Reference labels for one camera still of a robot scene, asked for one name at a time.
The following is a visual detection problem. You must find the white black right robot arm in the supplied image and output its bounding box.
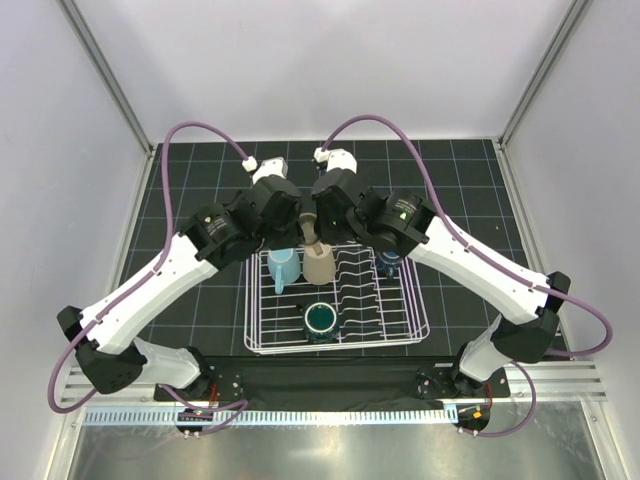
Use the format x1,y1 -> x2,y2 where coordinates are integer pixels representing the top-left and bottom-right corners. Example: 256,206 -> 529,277
311,169 -> 570,396

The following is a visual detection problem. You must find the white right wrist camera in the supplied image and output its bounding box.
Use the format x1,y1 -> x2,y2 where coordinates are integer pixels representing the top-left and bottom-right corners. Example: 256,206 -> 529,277
313,147 -> 358,174

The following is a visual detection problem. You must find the dark green mug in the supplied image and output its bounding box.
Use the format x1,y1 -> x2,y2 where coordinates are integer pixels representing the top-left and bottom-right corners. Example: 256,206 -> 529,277
297,301 -> 341,344

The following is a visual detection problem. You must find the small beige mug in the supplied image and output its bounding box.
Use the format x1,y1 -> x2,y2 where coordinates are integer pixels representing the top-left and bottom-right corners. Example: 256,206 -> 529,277
298,212 -> 318,247

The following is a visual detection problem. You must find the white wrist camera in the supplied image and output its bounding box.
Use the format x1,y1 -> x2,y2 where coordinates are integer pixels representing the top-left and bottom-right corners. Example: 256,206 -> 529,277
241,156 -> 288,185
313,147 -> 358,174

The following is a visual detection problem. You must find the white wire dish rack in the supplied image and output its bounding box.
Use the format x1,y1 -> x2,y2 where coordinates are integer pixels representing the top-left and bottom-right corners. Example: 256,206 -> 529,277
244,242 -> 430,355

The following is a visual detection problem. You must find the beige paper cup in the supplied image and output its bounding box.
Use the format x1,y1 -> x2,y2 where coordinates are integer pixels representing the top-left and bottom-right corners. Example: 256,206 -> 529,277
302,242 -> 336,286

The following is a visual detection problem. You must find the black grid mat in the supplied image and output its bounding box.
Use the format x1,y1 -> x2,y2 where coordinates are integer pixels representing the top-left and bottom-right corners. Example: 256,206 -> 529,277
132,139 -> 571,359

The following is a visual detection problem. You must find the aluminium frame post left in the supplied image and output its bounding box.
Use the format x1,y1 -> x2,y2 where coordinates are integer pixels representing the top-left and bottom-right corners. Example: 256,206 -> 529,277
56,0 -> 152,155

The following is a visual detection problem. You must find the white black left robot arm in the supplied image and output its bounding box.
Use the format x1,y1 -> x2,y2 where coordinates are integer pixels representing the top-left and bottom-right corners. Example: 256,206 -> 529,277
57,175 -> 302,401

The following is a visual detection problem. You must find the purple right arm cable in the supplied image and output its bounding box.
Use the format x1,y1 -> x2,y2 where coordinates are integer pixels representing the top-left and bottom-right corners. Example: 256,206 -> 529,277
322,114 -> 615,439

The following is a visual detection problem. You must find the small speckled blue cup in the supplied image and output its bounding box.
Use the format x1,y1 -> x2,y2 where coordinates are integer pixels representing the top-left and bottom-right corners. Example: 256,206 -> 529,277
375,252 -> 403,280

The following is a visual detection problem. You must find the aluminium frame post right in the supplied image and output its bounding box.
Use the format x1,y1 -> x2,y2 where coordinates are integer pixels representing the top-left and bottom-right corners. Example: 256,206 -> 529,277
497,0 -> 593,150

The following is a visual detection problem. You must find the blue mug cream inside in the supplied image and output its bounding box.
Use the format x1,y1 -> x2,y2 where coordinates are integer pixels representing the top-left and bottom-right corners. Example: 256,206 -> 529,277
267,248 -> 301,294

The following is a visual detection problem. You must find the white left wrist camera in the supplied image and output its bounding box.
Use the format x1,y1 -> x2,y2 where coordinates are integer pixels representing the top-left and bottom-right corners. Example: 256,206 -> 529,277
241,156 -> 288,185

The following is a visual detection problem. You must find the aluminium frame post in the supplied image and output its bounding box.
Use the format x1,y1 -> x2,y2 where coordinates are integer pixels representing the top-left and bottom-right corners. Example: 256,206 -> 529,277
497,0 -> 593,150
56,0 -> 152,155

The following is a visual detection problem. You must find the perforated metal cable duct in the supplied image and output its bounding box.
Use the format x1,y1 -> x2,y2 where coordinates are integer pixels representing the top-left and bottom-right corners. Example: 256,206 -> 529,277
83,405 -> 458,429

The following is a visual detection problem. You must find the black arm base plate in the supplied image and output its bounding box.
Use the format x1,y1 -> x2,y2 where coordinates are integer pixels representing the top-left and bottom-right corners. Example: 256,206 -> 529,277
152,354 -> 511,401

